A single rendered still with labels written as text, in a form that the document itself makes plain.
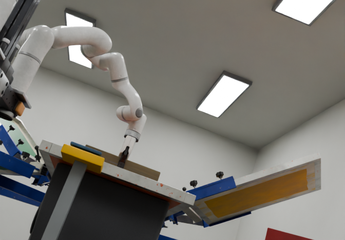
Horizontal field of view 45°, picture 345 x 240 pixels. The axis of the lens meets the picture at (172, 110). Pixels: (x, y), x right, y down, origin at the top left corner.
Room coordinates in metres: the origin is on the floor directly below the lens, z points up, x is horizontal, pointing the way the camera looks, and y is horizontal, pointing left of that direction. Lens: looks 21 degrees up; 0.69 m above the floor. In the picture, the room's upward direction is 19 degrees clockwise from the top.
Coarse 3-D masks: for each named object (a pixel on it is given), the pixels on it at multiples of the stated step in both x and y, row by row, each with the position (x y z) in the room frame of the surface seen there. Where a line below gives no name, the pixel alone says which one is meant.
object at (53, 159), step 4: (52, 156) 1.51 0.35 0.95; (52, 160) 1.59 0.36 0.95; (56, 160) 1.56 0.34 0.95; (60, 160) 1.54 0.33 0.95; (56, 164) 1.65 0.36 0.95; (68, 164) 1.56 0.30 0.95; (72, 164) 1.53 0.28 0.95; (88, 172) 1.58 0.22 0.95; (92, 172) 1.55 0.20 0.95; (100, 176) 1.58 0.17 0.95; (104, 176) 1.55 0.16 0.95; (112, 180) 1.57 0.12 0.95
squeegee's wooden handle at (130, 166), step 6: (102, 150) 1.97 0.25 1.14; (102, 156) 1.96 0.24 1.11; (108, 156) 1.97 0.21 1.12; (114, 156) 1.97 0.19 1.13; (108, 162) 1.97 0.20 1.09; (114, 162) 1.97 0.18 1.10; (126, 162) 1.97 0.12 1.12; (132, 162) 1.97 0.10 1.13; (126, 168) 1.97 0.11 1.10; (132, 168) 1.98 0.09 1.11; (138, 168) 1.98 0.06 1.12; (144, 168) 1.98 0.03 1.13; (144, 174) 1.98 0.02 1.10; (150, 174) 1.98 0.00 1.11; (156, 174) 1.98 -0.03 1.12; (156, 180) 1.98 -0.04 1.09
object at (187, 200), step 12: (48, 144) 1.47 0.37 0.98; (48, 156) 1.54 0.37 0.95; (60, 156) 1.47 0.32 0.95; (48, 168) 1.81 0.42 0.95; (108, 168) 1.48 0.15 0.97; (120, 168) 1.49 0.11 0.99; (120, 180) 1.52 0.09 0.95; (132, 180) 1.49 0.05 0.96; (144, 180) 1.49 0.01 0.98; (156, 192) 1.50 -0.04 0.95; (168, 192) 1.50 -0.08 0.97; (180, 192) 1.50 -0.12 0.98; (180, 204) 1.57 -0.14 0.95; (192, 204) 1.51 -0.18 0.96
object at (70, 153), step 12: (72, 156) 1.24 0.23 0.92; (84, 156) 1.24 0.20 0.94; (96, 156) 1.24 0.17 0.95; (72, 168) 1.28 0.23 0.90; (84, 168) 1.29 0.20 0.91; (96, 168) 1.30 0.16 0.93; (72, 180) 1.29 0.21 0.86; (72, 192) 1.29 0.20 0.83; (60, 204) 1.29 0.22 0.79; (60, 216) 1.29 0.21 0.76; (48, 228) 1.28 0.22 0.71; (60, 228) 1.29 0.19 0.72
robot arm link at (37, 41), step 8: (24, 32) 1.58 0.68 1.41; (32, 32) 1.51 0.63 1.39; (40, 32) 1.51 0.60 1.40; (48, 32) 1.52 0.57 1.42; (24, 40) 1.58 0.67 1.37; (32, 40) 1.52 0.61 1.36; (40, 40) 1.52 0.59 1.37; (48, 40) 1.54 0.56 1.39; (24, 48) 1.52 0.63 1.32; (32, 48) 1.52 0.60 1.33; (40, 48) 1.53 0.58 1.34; (48, 48) 1.56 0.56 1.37; (32, 56) 1.52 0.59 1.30; (40, 56) 1.54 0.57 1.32; (40, 64) 1.58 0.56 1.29
